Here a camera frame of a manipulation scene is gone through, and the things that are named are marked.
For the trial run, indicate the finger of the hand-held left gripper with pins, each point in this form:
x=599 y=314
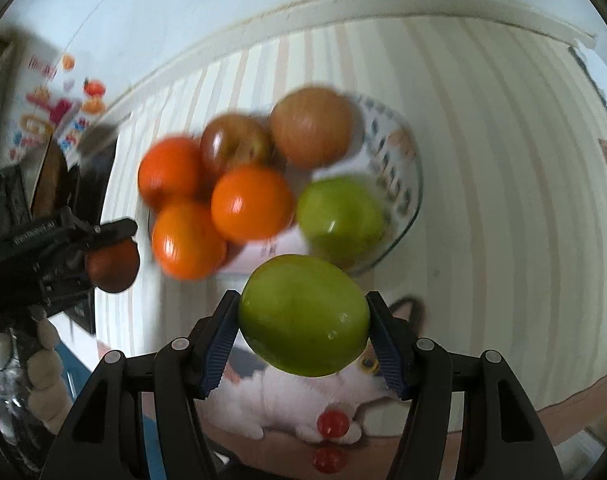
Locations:
x=63 y=290
x=116 y=230

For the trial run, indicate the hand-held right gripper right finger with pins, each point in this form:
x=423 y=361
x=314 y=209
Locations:
x=388 y=355

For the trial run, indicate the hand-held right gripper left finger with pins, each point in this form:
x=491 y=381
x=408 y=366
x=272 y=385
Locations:
x=221 y=345

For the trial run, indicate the small dark red apple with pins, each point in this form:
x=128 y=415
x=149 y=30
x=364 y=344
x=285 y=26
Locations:
x=112 y=270

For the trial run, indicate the green apple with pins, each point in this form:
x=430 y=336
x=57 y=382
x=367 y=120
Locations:
x=303 y=315
x=341 y=217

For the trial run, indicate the large orange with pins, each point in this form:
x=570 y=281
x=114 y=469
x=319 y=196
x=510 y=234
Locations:
x=251 y=202

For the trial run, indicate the red-green apple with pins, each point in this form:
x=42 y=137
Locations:
x=233 y=142

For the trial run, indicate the oval leaf-patterned plate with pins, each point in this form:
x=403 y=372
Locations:
x=398 y=180

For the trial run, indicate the pale brown apple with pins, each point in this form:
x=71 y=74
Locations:
x=311 y=127

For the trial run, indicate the person's left hand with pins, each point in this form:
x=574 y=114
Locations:
x=43 y=365

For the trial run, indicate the striped cat-print mat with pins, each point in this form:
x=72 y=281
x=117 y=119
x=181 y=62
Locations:
x=483 y=210

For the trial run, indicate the white cloth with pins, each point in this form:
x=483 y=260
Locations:
x=603 y=92

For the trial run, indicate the colourful wall stickers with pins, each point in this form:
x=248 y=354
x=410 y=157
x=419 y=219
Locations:
x=53 y=105

